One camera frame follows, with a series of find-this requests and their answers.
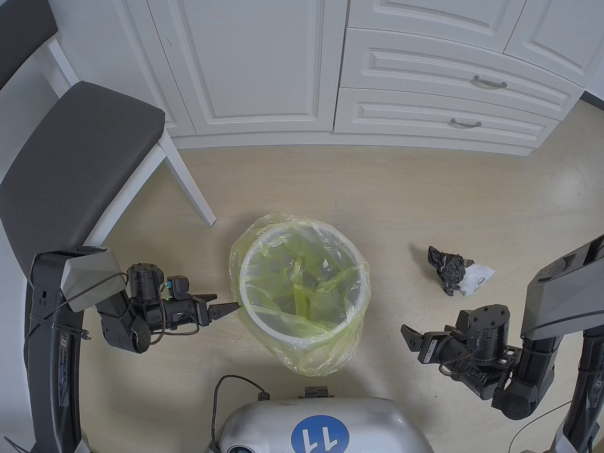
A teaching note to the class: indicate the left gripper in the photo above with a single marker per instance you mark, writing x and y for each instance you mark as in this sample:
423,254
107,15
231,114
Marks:
185,313

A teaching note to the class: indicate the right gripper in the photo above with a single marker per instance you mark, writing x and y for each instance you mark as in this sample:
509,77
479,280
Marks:
441,349

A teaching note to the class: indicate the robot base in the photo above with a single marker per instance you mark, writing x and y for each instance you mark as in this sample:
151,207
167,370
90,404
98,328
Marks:
321,427

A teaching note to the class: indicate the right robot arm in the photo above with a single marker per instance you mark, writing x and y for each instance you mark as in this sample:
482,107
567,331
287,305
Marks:
552,295

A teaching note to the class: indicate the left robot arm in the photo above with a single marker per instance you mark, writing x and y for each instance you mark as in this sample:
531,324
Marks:
51,328

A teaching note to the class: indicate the crumpled black plastic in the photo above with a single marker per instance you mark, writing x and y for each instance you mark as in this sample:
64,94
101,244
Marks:
448,267

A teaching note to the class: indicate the white trash bin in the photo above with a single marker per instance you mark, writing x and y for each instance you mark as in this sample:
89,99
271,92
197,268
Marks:
278,335

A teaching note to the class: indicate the yellow-green clear plastic bag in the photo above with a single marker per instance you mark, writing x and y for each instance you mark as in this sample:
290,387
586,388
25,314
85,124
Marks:
325,356

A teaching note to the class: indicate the white printed wrapper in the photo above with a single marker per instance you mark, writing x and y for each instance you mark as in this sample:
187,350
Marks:
476,279

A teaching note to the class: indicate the white chair with grey seat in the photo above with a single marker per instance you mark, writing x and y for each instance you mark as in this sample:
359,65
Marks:
89,158

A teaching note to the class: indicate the white wardrobe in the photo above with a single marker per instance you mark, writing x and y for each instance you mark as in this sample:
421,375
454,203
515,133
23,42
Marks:
377,54

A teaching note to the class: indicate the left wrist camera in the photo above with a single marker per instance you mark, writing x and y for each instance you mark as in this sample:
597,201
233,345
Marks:
179,288

